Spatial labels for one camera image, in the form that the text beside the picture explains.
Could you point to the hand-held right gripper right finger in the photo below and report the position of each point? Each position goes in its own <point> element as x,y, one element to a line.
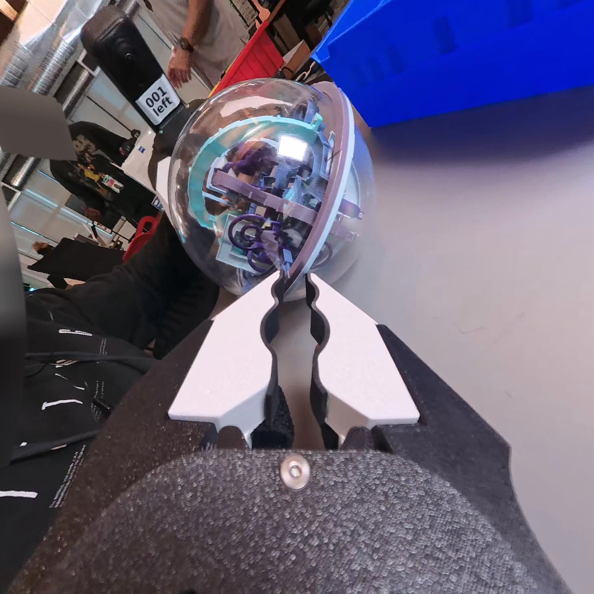
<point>366,371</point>

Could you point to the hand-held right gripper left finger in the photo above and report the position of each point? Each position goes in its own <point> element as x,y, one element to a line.
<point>222,371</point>

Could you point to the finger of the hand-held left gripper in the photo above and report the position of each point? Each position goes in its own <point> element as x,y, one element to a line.
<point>163,181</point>

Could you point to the clear plastic maze ball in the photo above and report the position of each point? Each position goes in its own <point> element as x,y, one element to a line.
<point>260,185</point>

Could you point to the person's left forearm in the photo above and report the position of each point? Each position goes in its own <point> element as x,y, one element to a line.
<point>153,297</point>

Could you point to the white cardboard box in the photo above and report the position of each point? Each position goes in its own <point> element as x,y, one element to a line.
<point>139,153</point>

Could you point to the red ribbed plastic bin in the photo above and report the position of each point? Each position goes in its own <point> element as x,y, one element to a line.
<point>260,60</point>

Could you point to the blue plastic bin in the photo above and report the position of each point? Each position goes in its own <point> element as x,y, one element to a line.
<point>441,60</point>

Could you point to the silver round air duct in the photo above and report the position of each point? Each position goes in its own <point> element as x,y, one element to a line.
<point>46,60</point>

